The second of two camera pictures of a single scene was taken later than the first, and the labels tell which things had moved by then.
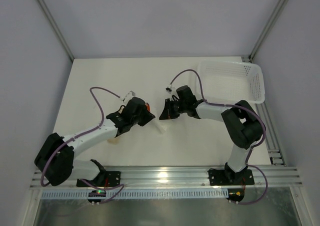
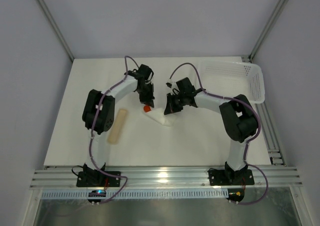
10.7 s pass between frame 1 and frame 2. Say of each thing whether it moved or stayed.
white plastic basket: stayed
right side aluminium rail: stayed
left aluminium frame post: stayed
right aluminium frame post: stayed
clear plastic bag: moved
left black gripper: moved
